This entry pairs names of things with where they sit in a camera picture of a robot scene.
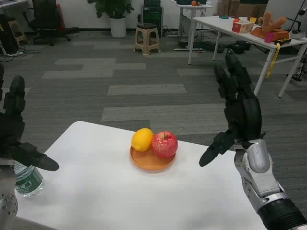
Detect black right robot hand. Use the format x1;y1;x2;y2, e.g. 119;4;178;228
199;49;266;168

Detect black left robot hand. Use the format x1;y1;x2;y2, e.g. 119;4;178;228
0;62;60;172

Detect clear green-label water bottle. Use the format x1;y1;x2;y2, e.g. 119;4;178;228
14;162;46;197

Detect pink cup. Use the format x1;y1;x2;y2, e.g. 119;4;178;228
264;32;278;44

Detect red apple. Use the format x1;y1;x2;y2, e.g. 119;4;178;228
151;131;178;159

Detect orange flat box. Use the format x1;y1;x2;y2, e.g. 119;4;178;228
249;26;292;44

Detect orange white tissue box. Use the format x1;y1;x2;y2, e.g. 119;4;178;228
231;17;255;34

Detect black computer tower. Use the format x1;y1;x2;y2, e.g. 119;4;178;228
0;14;19;55

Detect white round device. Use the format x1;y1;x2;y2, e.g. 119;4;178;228
289;30;307;39

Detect brown plush toy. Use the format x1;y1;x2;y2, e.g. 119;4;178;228
258;11;288;32

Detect white long table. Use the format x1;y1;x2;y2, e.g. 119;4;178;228
191;16;307;98

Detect small beige stool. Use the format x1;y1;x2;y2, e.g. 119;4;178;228
8;20;24;42

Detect yellow lemon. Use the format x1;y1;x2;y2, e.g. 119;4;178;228
131;128;154;152

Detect stacked brown cardboard boxes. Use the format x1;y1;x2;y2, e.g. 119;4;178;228
217;0;267;19

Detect orange round plate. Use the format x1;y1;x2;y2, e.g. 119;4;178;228
130;145;177;173

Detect black office chair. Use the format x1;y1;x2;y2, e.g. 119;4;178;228
22;0;80;46

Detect white narrow desk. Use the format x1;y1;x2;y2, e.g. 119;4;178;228
169;0;214;38

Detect white office desk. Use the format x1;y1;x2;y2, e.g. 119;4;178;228
0;0;27;9

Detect beige plastic stool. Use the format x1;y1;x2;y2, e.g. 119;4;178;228
134;23;161;56

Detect black green-lit computer case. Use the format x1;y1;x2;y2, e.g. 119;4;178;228
141;0;164;38

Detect white plant pot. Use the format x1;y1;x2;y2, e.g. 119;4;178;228
109;16;127;38

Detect green potted plant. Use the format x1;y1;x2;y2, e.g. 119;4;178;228
87;0;135;19

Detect yellow hanging strap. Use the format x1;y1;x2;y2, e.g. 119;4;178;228
265;42;281;79

